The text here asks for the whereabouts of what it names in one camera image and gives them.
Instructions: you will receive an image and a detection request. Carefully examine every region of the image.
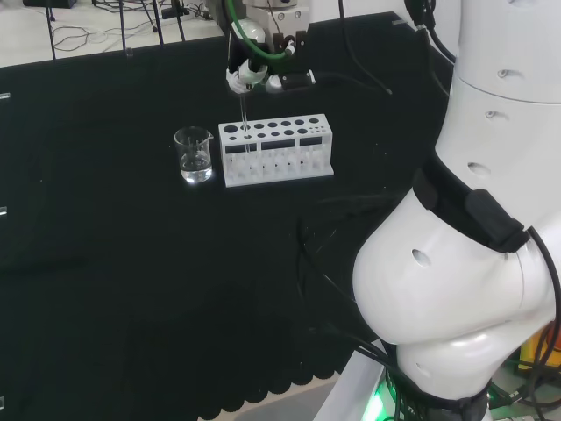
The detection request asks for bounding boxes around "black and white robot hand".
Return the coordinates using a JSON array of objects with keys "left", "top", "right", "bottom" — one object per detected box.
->
[{"left": 225, "top": 0, "right": 317, "bottom": 95}]

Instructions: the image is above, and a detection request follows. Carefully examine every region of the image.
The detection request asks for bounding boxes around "green cable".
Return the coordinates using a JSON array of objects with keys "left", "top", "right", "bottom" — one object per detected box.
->
[{"left": 221, "top": 0, "right": 295, "bottom": 61}]

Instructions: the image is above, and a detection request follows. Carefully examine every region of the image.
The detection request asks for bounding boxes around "black looped cable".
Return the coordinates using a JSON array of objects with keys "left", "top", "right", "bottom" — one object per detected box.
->
[{"left": 295, "top": 192, "right": 400, "bottom": 374}]

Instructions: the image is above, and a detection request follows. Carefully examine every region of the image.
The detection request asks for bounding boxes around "clear glass beaker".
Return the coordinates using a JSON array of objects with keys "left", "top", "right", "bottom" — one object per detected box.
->
[{"left": 174, "top": 125, "right": 215, "bottom": 185}]

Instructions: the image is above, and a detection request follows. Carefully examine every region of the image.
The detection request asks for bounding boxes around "black bench cloth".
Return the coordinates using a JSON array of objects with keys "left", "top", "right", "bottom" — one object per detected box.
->
[{"left": 0, "top": 11, "right": 459, "bottom": 421}]

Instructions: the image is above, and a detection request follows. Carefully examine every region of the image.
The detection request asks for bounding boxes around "yellow stop button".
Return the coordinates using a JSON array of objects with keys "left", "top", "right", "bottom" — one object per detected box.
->
[{"left": 518, "top": 322, "right": 561, "bottom": 374}]

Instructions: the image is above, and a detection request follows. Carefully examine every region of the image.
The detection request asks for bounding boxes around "black cable with gold connector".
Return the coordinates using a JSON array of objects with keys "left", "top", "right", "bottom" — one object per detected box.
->
[{"left": 401, "top": 0, "right": 458, "bottom": 98}]

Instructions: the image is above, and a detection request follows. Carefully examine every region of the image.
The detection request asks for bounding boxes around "black tripod leg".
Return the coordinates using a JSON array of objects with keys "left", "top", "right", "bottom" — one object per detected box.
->
[
  {"left": 146, "top": 0, "right": 165, "bottom": 46},
  {"left": 117, "top": 0, "right": 131, "bottom": 52},
  {"left": 42, "top": 0, "right": 57, "bottom": 61},
  {"left": 171, "top": 0, "right": 185, "bottom": 43}
]

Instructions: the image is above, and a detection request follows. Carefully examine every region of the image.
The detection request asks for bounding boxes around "clear glass rod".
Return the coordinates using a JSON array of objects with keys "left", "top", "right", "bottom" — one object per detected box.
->
[{"left": 238, "top": 89, "right": 252, "bottom": 155}]

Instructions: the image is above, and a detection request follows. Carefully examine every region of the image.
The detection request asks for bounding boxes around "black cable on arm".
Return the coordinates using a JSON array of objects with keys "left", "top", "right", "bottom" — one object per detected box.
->
[{"left": 523, "top": 224, "right": 561, "bottom": 421}]

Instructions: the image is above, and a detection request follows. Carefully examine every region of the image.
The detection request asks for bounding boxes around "white test tube rack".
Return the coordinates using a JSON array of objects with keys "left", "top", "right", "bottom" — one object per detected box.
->
[{"left": 217, "top": 113, "right": 336, "bottom": 189}]

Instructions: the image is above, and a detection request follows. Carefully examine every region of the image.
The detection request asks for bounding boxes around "thin black cable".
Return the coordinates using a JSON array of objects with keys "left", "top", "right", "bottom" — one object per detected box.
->
[{"left": 337, "top": 0, "right": 394, "bottom": 96}]

